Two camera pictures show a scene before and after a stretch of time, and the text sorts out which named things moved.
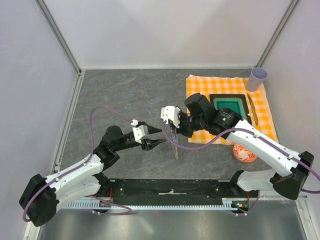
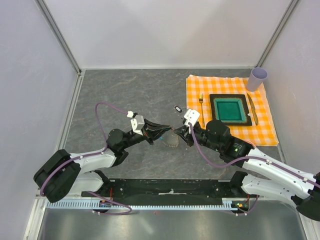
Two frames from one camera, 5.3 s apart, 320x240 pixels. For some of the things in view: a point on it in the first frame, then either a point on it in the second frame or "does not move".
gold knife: (253, 108) does not move
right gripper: (181, 130) to (185, 133)
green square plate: (237, 103) does not move
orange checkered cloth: (207, 85) does not move
